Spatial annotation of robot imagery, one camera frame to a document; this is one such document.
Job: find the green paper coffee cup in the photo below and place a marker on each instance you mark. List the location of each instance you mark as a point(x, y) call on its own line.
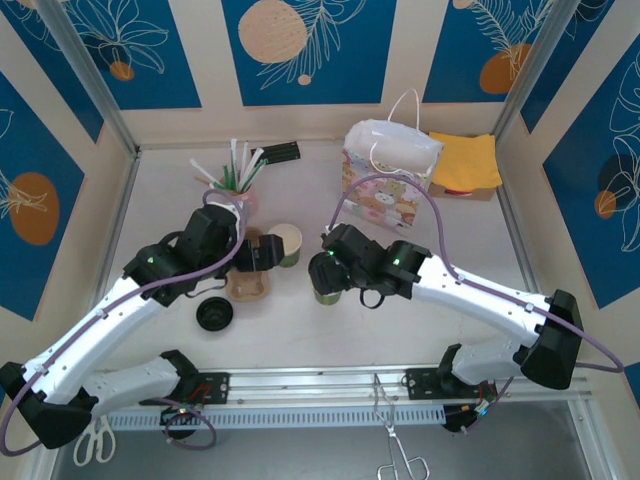
point(290, 237)
point(327, 299)

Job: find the brown pulp cup carrier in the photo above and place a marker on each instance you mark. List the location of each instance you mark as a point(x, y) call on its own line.
point(248, 290)

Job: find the animal print paper gift bag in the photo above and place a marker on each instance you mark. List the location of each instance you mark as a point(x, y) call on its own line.
point(385, 145)

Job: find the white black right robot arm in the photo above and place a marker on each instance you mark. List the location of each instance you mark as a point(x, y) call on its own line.
point(475, 300)

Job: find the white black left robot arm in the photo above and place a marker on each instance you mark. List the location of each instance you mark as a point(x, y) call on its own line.
point(100, 325)

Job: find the pink straw holder cup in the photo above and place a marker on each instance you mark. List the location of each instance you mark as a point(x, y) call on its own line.
point(247, 202)

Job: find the wooden stir stick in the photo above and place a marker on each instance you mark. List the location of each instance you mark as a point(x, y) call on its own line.
point(205, 181)

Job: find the black plastic cup lid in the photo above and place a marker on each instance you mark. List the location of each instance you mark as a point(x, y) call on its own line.
point(215, 315)

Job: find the green straw in wrapper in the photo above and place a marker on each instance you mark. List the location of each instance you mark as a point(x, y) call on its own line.
point(257, 156)

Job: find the black ridged plastic strip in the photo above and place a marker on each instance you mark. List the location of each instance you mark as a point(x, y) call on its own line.
point(282, 151)

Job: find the brown cardboard napkin box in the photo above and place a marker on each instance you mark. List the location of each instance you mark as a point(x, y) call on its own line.
point(480, 194)

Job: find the yellow cloth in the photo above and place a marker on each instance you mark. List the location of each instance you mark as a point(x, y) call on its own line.
point(465, 160)

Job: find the small circuit board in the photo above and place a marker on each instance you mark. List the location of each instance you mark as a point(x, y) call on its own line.
point(456, 422)
point(180, 411)

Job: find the aluminium side rail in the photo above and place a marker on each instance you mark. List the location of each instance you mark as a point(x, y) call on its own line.
point(521, 235)
point(119, 210)

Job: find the aluminium mounting rail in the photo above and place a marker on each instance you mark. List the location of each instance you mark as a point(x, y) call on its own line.
point(310, 385)

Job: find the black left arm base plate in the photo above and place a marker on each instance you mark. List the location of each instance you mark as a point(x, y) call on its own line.
point(215, 387)

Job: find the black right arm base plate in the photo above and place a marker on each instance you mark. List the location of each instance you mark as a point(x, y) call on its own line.
point(422, 382)

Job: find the aluminium frame post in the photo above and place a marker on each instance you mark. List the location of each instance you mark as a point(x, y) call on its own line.
point(530, 75)
point(95, 85)

